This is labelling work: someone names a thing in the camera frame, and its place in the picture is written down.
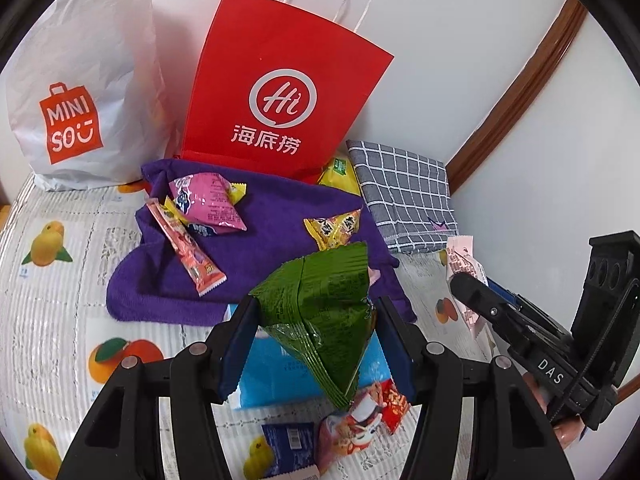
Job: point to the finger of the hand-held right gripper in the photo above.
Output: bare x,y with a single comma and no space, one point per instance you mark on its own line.
535,312
480,300

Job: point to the yellow green snack packet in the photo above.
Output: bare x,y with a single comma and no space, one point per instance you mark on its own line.
337,175

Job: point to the blue snack packet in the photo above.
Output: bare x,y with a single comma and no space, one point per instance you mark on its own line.
287,447

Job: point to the light pink snack packet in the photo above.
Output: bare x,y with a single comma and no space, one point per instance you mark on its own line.
462,255

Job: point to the red snack packet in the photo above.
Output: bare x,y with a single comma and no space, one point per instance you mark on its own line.
395,405

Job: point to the fruit print tablecloth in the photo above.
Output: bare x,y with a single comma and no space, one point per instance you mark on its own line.
75,310

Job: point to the white plastic shopping bag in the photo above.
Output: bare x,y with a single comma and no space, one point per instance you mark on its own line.
90,60

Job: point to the yellow black snack packet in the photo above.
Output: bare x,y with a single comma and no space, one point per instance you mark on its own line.
332,227

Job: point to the person's right hand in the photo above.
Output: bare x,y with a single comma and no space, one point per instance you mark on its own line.
570,432

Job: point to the red paper bag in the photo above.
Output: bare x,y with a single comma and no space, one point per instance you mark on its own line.
280,60

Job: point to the grey checked folded cloth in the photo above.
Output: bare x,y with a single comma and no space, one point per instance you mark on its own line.
400,185

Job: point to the blue tissue box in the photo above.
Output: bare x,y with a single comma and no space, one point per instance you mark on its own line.
270,370

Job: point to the long pink stick packet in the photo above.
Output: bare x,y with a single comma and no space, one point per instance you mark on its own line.
187,250

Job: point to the wooden door frame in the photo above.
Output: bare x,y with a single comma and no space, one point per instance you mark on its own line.
525,85

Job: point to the pink snack packet yellow ends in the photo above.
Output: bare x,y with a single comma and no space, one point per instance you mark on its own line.
210,200

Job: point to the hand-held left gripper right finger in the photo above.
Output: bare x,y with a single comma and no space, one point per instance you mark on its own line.
395,340

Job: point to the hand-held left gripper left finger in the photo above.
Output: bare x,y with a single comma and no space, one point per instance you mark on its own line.
240,345

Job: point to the pink panda snack packet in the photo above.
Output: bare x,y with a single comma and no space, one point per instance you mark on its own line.
340,445

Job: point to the purple towel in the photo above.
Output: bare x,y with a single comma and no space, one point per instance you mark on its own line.
270,220

